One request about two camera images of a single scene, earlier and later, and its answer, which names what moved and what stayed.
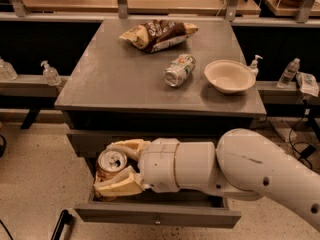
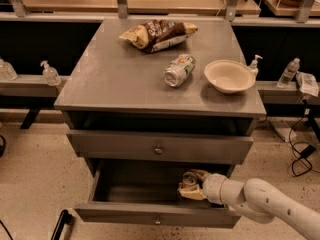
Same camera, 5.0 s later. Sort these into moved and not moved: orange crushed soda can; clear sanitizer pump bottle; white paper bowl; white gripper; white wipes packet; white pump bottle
Moved: white gripper; orange crushed soda can
Not moved: white pump bottle; white paper bowl; clear sanitizer pump bottle; white wipes packet
